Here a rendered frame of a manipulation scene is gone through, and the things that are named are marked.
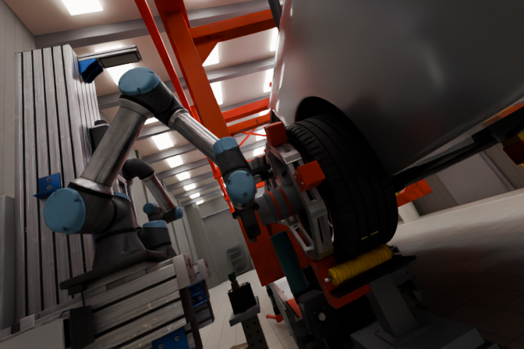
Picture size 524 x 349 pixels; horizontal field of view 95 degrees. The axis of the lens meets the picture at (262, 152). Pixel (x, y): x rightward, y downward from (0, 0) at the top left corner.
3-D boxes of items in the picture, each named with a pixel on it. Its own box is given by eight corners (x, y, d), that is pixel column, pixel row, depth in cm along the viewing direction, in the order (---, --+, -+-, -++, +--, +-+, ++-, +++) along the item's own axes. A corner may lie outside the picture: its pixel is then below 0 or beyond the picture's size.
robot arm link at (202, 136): (154, 118, 99) (240, 193, 84) (138, 104, 89) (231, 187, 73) (174, 99, 101) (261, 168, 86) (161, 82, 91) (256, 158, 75)
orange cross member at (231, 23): (436, -4, 256) (412, -27, 271) (200, 60, 209) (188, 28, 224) (428, 7, 267) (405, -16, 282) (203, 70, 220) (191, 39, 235)
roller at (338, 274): (401, 255, 90) (391, 240, 92) (331, 290, 84) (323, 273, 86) (392, 255, 95) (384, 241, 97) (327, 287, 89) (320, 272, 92)
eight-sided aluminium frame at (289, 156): (350, 252, 78) (281, 118, 98) (332, 260, 77) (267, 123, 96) (312, 255, 128) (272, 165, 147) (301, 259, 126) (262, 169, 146)
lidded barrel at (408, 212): (426, 215, 585) (412, 193, 607) (412, 222, 574) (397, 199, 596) (413, 218, 627) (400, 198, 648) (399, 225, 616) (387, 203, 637)
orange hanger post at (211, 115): (287, 275, 140) (180, 9, 230) (261, 287, 137) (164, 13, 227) (283, 273, 157) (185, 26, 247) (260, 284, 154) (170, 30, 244)
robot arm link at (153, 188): (146, 149, 145) (185, 211, 163) (129, 156, 145) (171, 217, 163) (140, 155, 134) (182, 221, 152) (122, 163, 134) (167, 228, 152)
